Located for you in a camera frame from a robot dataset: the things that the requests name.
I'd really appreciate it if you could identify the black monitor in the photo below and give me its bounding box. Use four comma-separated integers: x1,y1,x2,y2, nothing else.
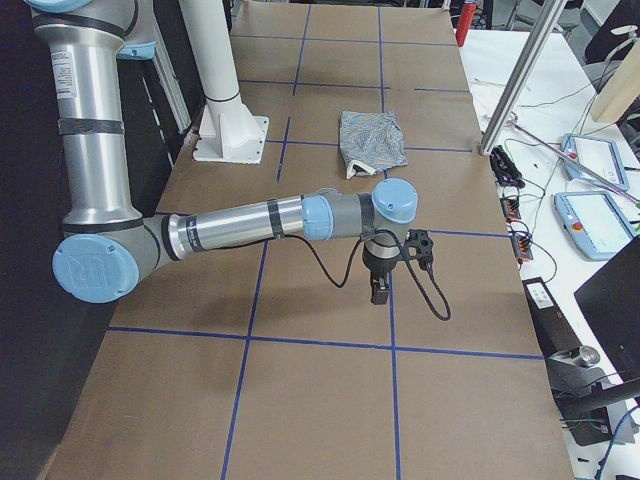
574,238,640,380

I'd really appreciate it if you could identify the lower blue teach pendant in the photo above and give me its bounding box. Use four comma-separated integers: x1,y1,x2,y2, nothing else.
553,190,636,261

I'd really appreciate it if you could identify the orange black connector module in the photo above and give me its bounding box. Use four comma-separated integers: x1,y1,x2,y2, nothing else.
500,196,533,265

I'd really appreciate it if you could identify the aluminium frame post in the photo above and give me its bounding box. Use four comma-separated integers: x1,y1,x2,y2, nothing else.
479,0,566,155

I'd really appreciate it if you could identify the upper blue teach pendant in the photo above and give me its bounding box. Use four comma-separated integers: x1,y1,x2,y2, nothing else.
561,134,629,191

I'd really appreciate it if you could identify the red cylinder bottle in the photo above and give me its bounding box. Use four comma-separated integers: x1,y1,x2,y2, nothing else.
455,0,477,48

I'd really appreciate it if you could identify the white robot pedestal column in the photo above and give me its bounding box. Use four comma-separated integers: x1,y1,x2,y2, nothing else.
179,0,269,164

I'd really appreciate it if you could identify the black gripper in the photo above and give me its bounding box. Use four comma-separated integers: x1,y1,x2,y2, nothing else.
362,247,400,305

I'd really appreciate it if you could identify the blue teach pendant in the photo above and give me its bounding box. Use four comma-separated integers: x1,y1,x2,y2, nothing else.
553,190,636,261
561,134,629,191

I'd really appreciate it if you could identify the long metal grabber rod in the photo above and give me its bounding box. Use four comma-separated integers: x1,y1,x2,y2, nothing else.
507,112,639,208

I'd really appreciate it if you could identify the black camera stand mount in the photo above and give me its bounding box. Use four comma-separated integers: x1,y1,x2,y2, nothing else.
545,345,639,446

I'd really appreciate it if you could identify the blue white striped polo shirt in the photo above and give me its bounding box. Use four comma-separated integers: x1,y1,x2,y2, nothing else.
339,111,408,179

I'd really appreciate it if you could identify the wooden beam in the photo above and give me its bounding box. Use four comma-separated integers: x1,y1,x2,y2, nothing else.
591,25,639,123

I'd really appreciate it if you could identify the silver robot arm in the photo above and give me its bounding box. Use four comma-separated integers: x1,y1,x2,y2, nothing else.
29,1,418,304

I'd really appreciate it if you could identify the black power strip box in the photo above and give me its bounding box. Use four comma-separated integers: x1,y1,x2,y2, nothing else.
522,277,582,357

